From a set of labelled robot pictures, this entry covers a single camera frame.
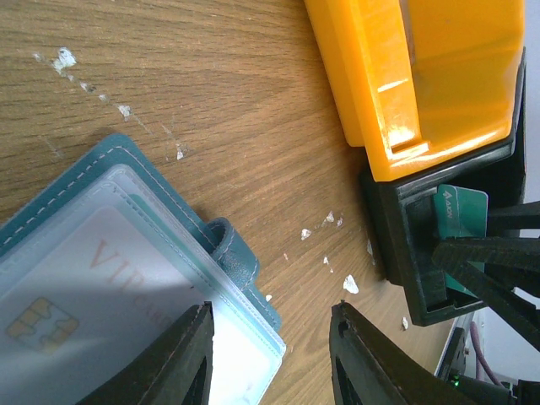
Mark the pink white credit card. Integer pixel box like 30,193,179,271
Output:
1,206,284,404

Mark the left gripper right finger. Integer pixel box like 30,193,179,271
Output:
329,301,473,405

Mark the orange card tray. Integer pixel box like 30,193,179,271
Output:
305,1,526,182

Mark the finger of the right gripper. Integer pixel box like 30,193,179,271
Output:
432,202,539,348

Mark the black card tray near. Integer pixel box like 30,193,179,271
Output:
359,59,527,327

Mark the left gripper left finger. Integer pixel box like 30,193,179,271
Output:
79,301,213,404

